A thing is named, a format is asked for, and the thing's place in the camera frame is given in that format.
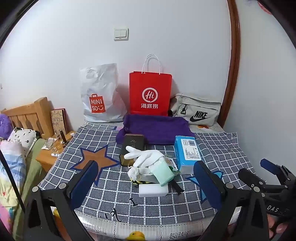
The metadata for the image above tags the clear glass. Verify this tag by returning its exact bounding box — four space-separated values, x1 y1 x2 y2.
45 138 58 150

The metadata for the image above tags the mint green packet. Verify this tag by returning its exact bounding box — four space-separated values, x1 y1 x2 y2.
150 160 175 186

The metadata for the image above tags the black strap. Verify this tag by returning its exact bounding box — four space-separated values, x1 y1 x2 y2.
170 178 185 194

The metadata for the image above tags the white plastic shopping bag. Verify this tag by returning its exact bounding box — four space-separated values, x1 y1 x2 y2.
80 63 127 123

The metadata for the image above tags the wooden nightstand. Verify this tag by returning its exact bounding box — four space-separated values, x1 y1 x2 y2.
36 131 77 173

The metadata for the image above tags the purple plush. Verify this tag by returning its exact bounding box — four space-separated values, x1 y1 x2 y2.
0 113 13 139

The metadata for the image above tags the pastel printed blanket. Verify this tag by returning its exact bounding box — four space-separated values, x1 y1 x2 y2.
0 139 27 241

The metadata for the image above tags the dark tea tin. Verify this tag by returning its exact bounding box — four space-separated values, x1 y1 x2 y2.
120 134 145 167

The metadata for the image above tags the purple towel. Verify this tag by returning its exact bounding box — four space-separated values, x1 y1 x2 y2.
116 114 196 146

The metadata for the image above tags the white glove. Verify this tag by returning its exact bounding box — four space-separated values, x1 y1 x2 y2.
124 146 165 168

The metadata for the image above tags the person's right hand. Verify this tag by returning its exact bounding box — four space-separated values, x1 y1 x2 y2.
267 214 296 241

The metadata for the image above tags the green bed sheet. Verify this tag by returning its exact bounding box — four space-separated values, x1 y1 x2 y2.
13 139 49 241

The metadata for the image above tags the brown wooden door frame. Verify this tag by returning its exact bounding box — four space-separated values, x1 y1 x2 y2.
218 0 241 128

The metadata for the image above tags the grey waist bag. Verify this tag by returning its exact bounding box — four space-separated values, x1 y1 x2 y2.
170 93 222 127

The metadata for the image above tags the blue tissue pack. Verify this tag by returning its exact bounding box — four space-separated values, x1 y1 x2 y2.
174 136 203 175

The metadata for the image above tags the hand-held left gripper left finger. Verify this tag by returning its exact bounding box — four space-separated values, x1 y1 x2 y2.
23 159 102 241

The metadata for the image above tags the white knotted cloth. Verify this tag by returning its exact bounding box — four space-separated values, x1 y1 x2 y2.
128 166 151 180

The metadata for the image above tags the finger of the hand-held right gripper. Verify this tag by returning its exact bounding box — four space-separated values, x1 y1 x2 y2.
259 158 296 186
238 168 287 193

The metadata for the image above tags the wooden headboard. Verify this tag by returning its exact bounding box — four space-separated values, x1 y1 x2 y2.
1 97 55 139

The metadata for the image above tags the white sponge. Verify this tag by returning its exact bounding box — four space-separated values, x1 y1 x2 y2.
139 183 168 198

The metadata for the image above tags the white light switch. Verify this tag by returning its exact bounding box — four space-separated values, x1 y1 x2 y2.
114 28 129 42

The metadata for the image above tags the patterned book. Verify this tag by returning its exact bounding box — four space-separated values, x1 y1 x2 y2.
50 108 70 135

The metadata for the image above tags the spotted white pillow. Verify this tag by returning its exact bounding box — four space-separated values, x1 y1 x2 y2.
8 127 41 158

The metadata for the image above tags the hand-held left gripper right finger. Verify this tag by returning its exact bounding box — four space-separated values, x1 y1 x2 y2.
193 160 271 241

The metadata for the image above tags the blue checked tablecloth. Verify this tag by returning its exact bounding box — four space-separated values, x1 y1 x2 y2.
38 122 241 223

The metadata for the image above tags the red paper bag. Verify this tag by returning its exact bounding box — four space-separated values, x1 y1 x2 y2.
129 54 173 116

